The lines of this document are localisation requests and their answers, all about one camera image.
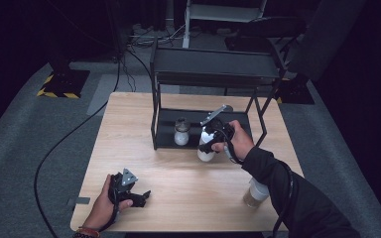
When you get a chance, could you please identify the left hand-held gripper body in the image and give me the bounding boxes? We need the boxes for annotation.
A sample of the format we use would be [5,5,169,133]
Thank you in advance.
[108,168,139,204]

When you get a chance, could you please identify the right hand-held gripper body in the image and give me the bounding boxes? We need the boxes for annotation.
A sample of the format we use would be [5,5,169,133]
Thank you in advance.
[199,104,236,144]

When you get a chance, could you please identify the white-lidded jar white powder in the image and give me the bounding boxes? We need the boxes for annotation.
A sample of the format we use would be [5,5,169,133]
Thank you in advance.
[196,127,218,163]

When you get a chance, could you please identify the black metal two-tier rack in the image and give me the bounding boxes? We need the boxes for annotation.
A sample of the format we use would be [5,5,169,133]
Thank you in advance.
[149,38,287,152]

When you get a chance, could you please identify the white-lidded jar brown powder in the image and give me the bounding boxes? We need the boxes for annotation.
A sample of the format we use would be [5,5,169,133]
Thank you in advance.
[242,178,271,209]

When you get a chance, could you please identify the person's right hand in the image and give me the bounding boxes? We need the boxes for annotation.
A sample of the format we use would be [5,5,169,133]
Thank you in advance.
[210,119,256,162]

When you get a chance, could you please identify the person's left hand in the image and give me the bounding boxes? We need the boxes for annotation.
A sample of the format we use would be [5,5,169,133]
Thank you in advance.
[81,174,134,232]

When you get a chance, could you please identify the glass shaker white powder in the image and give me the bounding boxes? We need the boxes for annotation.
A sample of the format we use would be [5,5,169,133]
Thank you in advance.
[174,117,191,147]

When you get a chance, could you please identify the grey tape strip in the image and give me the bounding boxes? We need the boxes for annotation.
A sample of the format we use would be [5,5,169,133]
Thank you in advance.
[66,196,91,206]

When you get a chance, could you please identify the white metal folding chair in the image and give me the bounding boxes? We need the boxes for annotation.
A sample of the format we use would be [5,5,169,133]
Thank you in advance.
[182,0,268,50]

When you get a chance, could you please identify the black stand base yellow stripes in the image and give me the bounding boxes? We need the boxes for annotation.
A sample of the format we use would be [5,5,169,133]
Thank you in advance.
[36,68,91,99]

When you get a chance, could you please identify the dark grey curtain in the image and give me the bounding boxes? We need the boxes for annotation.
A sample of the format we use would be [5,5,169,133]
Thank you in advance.
[287,0,368,82]

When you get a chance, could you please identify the left hand-held gripper black cable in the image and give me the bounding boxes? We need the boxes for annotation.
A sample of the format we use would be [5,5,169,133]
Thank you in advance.
[98,175,121,232]

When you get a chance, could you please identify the orange bracelet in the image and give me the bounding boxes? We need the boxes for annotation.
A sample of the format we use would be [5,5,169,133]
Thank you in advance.
[77,226,101,238]

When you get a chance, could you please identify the thick black floor cable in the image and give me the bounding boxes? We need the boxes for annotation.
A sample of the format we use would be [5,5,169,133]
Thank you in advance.
[34,56,122,238]

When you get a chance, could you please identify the tangle of cables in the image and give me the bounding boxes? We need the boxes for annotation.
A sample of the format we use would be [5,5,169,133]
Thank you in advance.
[127,23,187,48]

